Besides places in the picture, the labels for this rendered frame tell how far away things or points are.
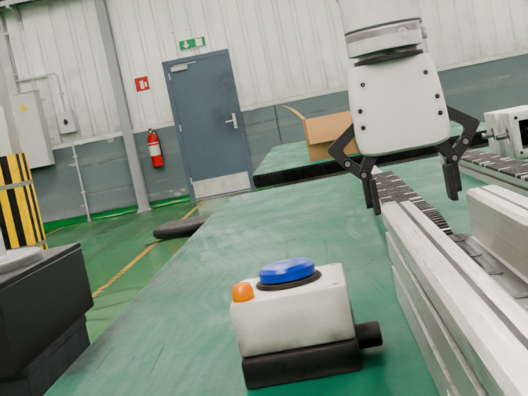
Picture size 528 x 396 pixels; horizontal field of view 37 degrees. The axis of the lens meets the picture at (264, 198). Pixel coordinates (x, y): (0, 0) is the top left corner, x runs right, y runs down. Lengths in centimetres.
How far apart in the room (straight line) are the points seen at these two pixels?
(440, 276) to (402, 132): 47
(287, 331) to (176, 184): 1131
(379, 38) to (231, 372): 40
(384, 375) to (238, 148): 1116
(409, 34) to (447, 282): 50
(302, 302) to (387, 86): 38
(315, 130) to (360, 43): 196
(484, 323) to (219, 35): 1147
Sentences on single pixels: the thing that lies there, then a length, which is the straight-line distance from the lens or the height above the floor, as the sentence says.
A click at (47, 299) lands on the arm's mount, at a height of 82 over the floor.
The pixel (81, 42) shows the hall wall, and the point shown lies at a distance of 1213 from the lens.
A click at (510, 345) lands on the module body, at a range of 28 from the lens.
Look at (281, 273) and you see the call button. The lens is 54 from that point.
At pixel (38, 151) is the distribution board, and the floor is 118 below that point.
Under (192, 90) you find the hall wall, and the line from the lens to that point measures 1172.
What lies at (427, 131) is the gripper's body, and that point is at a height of 91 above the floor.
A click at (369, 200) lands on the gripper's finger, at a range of 87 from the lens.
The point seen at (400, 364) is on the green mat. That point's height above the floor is 78.
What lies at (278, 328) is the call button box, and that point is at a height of 82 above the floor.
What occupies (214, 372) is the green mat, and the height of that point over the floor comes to 78.
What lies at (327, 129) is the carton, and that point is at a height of 88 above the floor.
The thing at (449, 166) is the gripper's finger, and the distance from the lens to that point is 86.
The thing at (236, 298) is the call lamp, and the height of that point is 84.
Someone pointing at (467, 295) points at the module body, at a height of 86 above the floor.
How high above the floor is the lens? 95
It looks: 5 degrees down
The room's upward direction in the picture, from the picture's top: 11 degrees counter-clockwise
